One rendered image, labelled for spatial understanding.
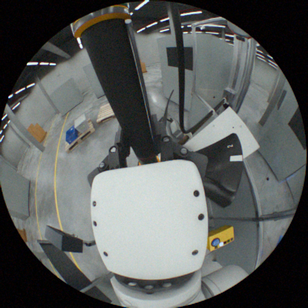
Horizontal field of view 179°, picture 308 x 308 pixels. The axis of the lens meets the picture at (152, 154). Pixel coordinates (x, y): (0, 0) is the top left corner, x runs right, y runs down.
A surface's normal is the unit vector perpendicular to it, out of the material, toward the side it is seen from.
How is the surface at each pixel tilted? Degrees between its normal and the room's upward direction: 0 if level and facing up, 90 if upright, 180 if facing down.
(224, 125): 50
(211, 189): 35
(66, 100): 90
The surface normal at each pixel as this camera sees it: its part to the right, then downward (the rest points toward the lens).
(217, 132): -0.84, -0.20
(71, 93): 0.51, 0.70
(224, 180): -0.61, -0.65
